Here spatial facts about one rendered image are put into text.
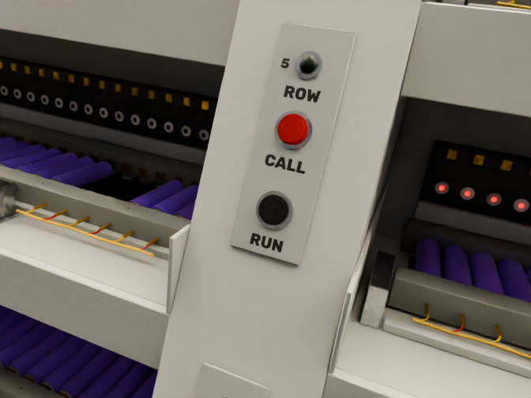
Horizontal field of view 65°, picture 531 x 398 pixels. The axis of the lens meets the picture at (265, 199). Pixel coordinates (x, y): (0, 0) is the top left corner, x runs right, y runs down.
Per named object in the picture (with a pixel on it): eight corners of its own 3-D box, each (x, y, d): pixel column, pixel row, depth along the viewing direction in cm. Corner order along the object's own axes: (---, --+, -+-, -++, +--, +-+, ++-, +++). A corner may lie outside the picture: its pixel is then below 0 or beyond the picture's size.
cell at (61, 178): (112, 180, 42) (62, 200, 36) (98, 176, 42) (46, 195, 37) (112, 163, 41) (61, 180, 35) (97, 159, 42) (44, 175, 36)
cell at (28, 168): (80, 171, 43) (26, 189, 37) (65, 167, 44) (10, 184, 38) (79, 154, 42) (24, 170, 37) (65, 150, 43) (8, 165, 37)
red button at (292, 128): (303, 147, 21) (310, 116, 21) (273, 140, 22) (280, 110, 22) (306, 149, 22) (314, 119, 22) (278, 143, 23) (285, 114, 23)
